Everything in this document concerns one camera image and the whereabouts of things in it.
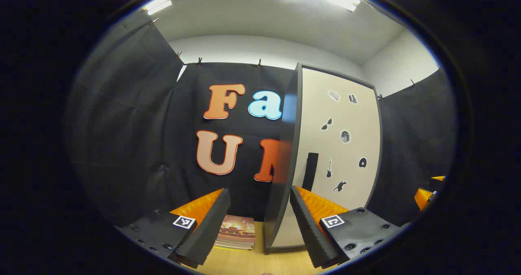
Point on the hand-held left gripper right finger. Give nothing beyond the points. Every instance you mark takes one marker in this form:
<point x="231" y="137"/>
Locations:
<point x="309" y="230"/>

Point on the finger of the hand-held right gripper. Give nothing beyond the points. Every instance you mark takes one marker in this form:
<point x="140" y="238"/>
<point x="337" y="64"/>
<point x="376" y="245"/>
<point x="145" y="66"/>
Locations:
<point x="423" y="197"/>
<point x="438" y="178"/>

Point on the brown cover book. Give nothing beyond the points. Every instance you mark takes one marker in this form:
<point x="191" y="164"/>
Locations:
<point x="238" y="226"/>

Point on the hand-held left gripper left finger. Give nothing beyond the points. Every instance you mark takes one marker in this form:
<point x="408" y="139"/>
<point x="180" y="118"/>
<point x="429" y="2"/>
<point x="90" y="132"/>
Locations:
<point x="211" y="222"/>

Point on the black backdrop cloth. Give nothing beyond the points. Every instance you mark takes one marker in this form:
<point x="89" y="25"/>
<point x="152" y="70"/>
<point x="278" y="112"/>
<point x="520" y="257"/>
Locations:
<point x="130" y="124"/>

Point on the grey cabinet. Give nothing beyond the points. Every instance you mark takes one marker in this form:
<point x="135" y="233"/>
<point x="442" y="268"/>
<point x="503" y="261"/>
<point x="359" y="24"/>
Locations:
<point x="285" y="145"/>

